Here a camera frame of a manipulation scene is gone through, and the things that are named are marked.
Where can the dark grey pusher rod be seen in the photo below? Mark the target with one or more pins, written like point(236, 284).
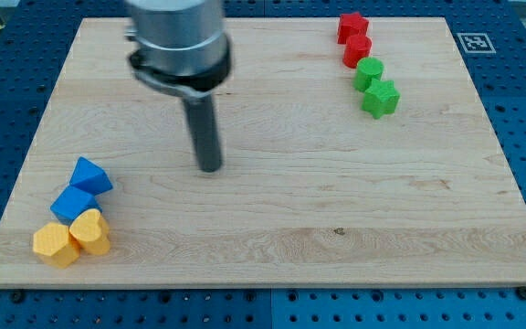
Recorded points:
point(201, 119)

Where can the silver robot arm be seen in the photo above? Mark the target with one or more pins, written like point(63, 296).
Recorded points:
point(183, 50)

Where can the red star block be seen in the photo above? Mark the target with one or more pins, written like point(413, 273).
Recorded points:
point(351, 24)

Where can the green star block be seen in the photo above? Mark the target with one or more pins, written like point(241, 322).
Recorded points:
point(380, 98)

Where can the blue triangle block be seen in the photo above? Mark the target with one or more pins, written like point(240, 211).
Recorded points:
point(90, 177)

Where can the wooden board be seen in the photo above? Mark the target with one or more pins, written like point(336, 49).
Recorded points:
point(313, 192)

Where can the blue cube block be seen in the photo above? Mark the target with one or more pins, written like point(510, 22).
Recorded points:
point(71, 203)

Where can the yellow heart block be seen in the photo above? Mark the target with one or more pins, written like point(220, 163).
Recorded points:
point(91, 231)

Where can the red cylinder block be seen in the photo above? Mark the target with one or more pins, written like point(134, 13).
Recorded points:
point(357, 47)

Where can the green cylinder block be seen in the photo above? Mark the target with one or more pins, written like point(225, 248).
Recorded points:
point(367, 70)

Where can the yellow hexagon block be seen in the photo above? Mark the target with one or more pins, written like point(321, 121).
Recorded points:
point(55, 246)

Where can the white fiducial marker tag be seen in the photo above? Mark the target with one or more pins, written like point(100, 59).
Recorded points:
point(476, 43)

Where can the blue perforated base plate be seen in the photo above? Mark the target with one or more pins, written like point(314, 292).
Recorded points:
point(33, 46)

